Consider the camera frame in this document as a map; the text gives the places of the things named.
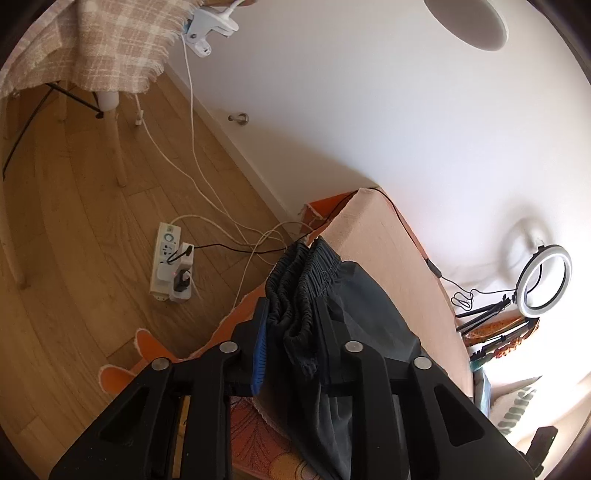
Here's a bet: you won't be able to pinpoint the ring light black cable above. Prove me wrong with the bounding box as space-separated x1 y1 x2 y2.
368 186 518 311

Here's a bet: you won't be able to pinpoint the wooden chair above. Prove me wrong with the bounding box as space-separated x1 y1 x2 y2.
1 84 149 289

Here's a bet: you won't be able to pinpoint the white ring light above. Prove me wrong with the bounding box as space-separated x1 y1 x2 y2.
515 244 572 318

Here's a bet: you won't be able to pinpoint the white power strip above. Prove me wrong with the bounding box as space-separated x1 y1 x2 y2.
149 222 195 303

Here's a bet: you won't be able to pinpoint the orange patterned bedsheet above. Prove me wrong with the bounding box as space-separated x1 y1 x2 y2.
97 187 463 480

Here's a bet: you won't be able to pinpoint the black mini tripod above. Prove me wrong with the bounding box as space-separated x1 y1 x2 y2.
456 296 512 336

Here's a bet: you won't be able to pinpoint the black pants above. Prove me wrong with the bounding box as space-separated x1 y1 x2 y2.
266 238 438 479

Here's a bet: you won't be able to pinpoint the metal door stopper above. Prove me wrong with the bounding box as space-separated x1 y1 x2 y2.
228 113 249 126

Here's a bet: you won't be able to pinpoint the white green patterned pillow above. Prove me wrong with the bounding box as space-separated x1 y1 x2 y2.
474 369 540 437

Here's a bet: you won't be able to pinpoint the white lamp cable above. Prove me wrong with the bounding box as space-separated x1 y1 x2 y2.
133 34 320 310

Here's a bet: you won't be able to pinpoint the plaid beige cloth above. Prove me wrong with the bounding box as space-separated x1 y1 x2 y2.
1 0 204 97

